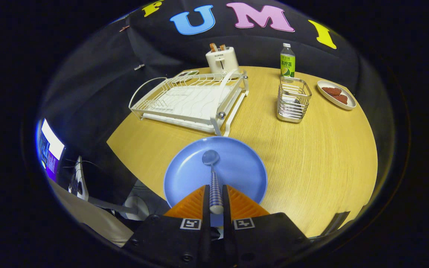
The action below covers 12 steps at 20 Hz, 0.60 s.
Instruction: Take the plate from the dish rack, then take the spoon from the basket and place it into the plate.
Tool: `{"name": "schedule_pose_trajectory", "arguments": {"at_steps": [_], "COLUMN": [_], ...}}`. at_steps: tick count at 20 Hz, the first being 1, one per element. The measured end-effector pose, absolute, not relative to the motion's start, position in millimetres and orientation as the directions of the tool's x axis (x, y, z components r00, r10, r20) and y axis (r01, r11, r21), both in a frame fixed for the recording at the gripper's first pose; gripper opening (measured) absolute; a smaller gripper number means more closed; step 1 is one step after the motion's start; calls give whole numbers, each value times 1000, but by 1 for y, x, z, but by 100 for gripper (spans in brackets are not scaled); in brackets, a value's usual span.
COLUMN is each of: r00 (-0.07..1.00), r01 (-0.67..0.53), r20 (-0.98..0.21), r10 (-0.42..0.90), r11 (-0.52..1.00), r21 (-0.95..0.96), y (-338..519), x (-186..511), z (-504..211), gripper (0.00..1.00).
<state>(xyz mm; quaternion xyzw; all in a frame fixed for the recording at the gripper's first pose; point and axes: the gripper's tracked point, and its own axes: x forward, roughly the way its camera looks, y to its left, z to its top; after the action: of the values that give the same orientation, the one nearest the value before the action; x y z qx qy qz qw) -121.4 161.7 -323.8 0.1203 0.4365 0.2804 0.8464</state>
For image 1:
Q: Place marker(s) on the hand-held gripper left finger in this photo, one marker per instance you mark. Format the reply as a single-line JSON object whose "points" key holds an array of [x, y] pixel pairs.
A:
{"points": [[169, 238]]}

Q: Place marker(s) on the white chair base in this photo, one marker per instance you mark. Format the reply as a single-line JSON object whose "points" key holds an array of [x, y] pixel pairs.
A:
{"points": [[136, 204]]}

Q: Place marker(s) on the pale beige panel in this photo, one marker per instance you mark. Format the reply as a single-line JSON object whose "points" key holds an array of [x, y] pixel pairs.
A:
{"points": [[87, 216]]}

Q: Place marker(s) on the small white dish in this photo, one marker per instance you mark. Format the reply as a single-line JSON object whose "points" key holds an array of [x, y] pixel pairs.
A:
{"points": [[326, 97]]}

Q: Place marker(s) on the white and black device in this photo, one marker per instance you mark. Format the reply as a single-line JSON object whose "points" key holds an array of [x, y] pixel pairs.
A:
{"points": [[78, 182]]}

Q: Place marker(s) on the red meat piece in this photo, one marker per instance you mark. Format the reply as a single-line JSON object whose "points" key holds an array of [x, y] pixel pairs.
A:
{"points": [[331, 91], [341, 99]]}

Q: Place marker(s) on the computer monitor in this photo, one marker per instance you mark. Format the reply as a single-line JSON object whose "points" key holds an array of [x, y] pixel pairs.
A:
{"points": [[50, 145]]}

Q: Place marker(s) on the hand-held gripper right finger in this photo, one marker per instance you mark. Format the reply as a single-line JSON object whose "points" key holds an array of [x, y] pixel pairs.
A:
{"points": [[266, 238]]}

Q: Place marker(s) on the blue plate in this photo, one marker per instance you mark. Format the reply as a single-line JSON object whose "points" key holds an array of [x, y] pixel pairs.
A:
{"points": [[240, 167]]}

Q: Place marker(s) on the red clip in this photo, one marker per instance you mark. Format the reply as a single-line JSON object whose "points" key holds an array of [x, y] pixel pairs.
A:
{"points": [[124, 28]]}

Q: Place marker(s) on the white toaster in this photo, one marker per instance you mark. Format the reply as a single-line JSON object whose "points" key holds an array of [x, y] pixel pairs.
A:
{"points": [[221, 61]]}

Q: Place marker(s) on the black backdrop cloth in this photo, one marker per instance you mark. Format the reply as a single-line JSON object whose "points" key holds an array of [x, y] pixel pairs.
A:
{"points": [[106, 74]]}

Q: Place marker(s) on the silver clip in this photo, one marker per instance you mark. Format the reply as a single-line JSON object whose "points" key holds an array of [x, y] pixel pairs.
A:
{"points": [[139, 67]]}

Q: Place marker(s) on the green label drink bottle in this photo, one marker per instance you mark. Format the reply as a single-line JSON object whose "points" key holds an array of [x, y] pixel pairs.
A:
{"points": [[287, 63]]}

